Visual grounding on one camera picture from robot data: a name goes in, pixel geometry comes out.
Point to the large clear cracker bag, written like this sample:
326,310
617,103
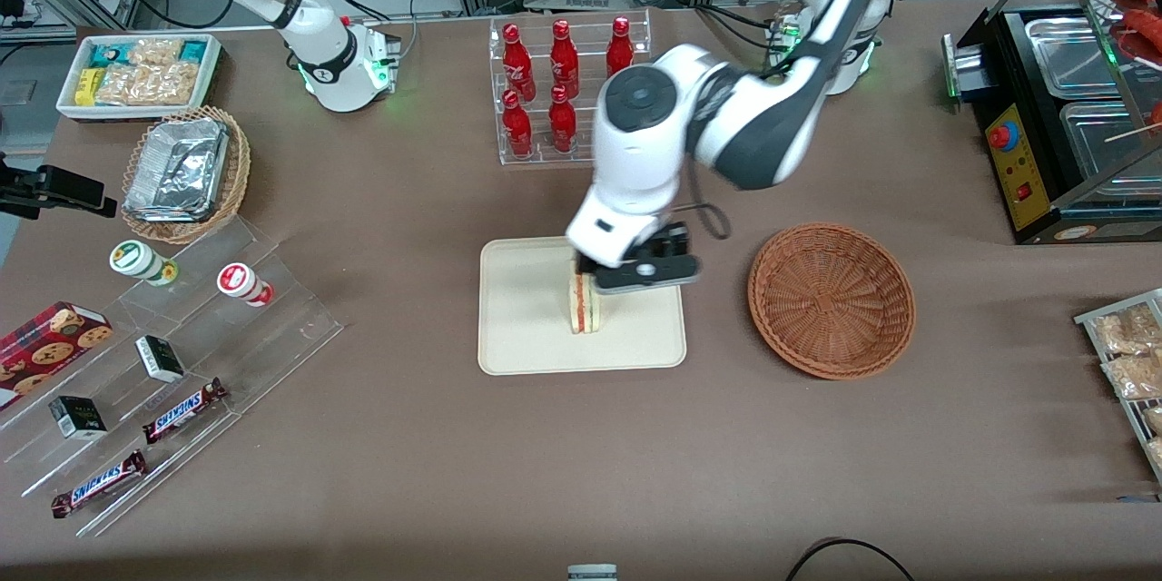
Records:
150,83

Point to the clear snack bag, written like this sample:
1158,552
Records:
1156,451
1155,419
1130,329
1135,374

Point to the silver foil container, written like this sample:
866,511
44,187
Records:
177,168

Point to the red sausages in warmer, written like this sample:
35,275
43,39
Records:
1142,20

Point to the teal snack packet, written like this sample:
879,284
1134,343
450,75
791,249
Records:
111,53
193,50

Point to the white snack bin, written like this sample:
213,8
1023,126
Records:
68,104

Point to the clear acrylic stepped display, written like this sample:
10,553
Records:
272,327

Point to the red cookie box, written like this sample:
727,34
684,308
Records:
50,345

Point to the grey box at table edge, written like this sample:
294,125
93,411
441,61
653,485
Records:
592,573

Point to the red capped drink bottle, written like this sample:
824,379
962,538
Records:
241,283

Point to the black clamp device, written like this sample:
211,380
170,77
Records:
54,189

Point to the small black box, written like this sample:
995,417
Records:
77,418
160,359

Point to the brown wicker basket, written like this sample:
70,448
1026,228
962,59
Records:
831,300

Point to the triangular sandwich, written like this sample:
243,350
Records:
585,309

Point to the green lid yogurt cup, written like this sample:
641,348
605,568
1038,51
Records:
136,260

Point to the light wicker basket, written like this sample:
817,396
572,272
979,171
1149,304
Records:
238,168

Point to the clear acrylic bottle rack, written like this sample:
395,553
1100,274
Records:
540,154

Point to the yellow snack packet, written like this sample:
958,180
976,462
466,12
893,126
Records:
86,86

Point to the cream plastic tray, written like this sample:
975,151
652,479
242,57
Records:
526,318

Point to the small clear cracker bag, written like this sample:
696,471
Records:
156,50

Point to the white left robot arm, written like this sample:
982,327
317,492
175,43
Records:
753,127

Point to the black food warmer machine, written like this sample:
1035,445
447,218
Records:
1021,172

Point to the Snickers bar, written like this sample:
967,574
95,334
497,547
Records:
182,411
100,483

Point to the red cola bottle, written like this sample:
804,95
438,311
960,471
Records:
517,64
562,123
620,45
564,59
517,127

